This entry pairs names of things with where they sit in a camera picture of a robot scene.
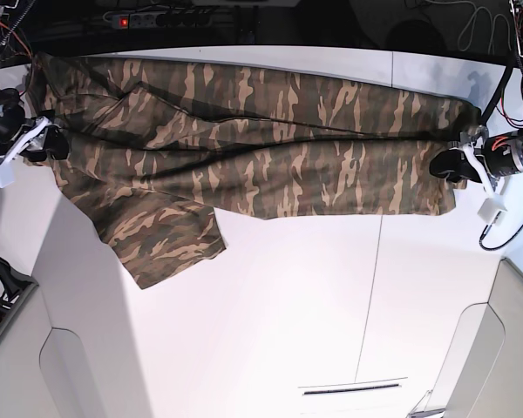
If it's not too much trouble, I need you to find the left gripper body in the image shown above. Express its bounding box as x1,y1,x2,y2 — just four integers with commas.
451,125,506,200

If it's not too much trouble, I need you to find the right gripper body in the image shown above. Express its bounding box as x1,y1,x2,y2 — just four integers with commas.
0,116,57,165

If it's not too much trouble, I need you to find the camouflage T-shirt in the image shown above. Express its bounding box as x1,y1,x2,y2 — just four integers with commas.
27,53,480,288

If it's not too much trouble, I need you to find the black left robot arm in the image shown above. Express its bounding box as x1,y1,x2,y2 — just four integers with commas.
430,1,523,196

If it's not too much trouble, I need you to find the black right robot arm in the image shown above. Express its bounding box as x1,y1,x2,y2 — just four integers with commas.
0,1,69,168

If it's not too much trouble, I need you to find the white power strip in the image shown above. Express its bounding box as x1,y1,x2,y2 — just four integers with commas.
103,10,212,30

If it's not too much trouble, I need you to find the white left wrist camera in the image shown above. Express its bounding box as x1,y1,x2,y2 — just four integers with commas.
478,198,506,225

